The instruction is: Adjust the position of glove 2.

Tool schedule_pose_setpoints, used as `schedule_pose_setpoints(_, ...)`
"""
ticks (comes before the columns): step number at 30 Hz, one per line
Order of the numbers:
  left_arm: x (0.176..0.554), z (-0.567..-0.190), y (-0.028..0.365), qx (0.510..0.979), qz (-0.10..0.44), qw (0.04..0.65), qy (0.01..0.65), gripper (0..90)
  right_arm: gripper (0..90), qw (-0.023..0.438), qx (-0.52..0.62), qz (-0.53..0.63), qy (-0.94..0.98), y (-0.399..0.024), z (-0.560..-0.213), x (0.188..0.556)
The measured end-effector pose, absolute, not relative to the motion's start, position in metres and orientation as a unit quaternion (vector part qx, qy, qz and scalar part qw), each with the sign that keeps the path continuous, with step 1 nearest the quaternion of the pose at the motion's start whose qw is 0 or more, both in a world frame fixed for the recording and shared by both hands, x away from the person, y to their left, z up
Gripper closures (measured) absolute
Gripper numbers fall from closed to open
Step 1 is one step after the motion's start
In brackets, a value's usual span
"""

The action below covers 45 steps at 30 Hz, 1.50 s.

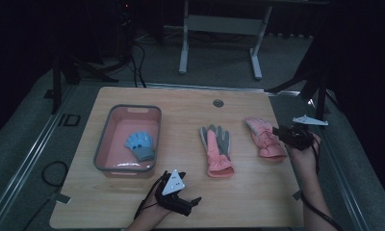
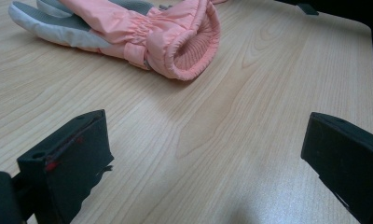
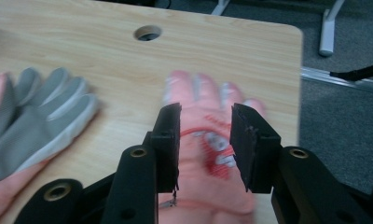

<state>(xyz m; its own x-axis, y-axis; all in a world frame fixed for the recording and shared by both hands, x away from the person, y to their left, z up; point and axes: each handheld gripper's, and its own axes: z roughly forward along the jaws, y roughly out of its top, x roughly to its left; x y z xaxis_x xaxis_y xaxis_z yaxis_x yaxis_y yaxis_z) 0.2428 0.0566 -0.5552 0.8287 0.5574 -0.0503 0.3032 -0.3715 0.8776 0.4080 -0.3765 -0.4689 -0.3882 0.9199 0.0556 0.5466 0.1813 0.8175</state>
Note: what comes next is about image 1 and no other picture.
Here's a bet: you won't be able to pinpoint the dark equipment with red light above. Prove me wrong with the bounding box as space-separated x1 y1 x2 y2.
115 0 138 64

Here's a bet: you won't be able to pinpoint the black floor cable loop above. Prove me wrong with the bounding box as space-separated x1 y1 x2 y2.
21 161 70 231

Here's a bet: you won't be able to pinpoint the pink basin with grey rim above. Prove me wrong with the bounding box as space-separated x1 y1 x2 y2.
92 104 163 178

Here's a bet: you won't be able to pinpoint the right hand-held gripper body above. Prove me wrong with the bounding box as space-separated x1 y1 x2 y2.
280 115 329 152

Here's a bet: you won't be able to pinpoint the person's right hand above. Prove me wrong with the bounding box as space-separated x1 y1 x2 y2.
286 133 321 182

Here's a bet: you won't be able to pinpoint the left hand-held gripper cable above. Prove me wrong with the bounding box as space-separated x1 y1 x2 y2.
133 174 166 221

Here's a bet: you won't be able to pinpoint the white desk frame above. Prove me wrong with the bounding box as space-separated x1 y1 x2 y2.
178 0 273 81

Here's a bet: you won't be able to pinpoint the pink padded ski glove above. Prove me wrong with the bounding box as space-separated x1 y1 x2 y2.
244 115 289 163

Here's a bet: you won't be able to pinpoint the person's left hand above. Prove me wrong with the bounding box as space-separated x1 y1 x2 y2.
138 192 173 223

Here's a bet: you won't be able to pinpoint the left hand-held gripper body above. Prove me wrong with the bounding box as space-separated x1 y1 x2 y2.
155 168 193 217

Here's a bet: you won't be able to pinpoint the blue knit glove with dots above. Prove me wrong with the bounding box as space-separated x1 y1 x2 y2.
124 132 156 163

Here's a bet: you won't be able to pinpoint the black hanging cables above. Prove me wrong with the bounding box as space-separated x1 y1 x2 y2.
128 41 147 89

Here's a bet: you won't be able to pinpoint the metal floor rail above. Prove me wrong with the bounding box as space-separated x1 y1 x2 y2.
304 92 372 231
0 86 78 227
81 80 302 97

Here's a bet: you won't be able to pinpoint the pink glove with grey palm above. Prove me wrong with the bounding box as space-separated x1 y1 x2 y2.
199 123 236 179

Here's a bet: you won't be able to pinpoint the black metal stand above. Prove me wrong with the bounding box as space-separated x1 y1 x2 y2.
44 47 119 116
266 61 339 130

